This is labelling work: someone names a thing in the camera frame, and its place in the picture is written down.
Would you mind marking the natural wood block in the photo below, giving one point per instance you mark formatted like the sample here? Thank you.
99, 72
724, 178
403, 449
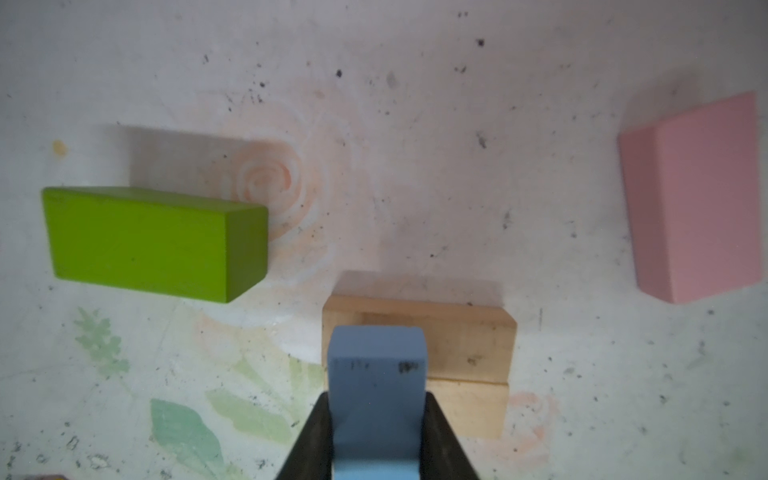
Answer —
473, 409
464, 342

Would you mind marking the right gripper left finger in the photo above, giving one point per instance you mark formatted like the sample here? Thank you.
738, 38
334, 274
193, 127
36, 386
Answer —
311, 457

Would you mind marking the blue long wood block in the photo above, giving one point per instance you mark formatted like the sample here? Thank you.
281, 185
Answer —
377, 389

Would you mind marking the pink wood block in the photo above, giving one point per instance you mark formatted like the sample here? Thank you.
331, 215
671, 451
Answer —
691, 183

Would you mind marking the green wood block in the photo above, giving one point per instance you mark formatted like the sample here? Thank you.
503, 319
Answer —
158, 242

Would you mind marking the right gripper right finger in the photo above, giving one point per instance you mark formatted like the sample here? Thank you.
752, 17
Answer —
441, 454

